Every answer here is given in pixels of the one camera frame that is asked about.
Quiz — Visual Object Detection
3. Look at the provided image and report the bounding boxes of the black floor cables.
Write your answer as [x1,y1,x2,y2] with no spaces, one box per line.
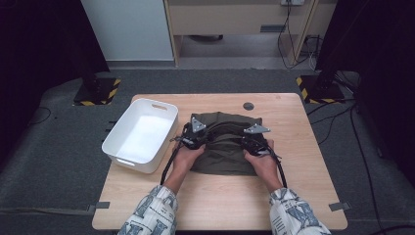
[306,72,415,235]

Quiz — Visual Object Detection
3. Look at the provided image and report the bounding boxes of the olive green shorts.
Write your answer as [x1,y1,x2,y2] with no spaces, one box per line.
[189,111,263,176]

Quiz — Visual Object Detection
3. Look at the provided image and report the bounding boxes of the black stand base striped edge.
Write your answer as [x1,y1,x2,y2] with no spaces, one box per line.
[296,70,346,105]
[72,65,121,107]

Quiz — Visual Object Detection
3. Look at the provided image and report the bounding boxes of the light wooden desk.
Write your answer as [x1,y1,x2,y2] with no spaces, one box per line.
[162,0,337,68]

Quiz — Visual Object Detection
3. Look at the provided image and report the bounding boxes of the white plastic basket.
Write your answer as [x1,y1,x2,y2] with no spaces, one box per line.
[101,97,180,174]

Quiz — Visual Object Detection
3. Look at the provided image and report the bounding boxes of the left hand-held gripper black cable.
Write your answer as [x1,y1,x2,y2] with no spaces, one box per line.
[160,143,184,186]

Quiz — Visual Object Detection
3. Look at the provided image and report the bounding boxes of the person's right hand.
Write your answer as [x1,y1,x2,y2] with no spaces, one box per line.
[244,139,278,179]

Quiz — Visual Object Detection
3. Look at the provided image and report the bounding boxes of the grey tape strip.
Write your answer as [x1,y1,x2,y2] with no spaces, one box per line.
[87,201,112,213]
[328,201,351,212]

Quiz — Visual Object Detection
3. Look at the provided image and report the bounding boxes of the white cabinet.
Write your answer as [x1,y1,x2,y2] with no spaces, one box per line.
[80,0,174,62]

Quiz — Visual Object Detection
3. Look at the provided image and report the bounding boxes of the hanging black cables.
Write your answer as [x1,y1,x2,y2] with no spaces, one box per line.
[277,1,322,71]

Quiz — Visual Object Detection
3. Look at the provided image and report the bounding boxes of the hand-held gripper black cable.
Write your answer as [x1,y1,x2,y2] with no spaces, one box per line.
[160,143,184,186]
[267,146,288,189]

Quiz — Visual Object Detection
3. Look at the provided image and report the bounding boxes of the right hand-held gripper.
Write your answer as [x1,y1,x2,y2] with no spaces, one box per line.
[242,122,271,156]

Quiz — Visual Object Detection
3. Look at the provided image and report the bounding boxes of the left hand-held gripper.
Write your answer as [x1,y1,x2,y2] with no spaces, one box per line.
[169,117,208,151]

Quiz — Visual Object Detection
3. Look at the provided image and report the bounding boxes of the thin black floor cable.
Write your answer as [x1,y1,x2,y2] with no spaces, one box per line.
[27,107,53,126]

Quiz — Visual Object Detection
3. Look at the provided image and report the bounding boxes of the person's left hand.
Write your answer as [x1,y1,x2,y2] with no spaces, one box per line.
[170,145,206,175]

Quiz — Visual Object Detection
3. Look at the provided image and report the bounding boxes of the right hand-held gripper black cable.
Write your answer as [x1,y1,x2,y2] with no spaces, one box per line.
[267,146,288,189]

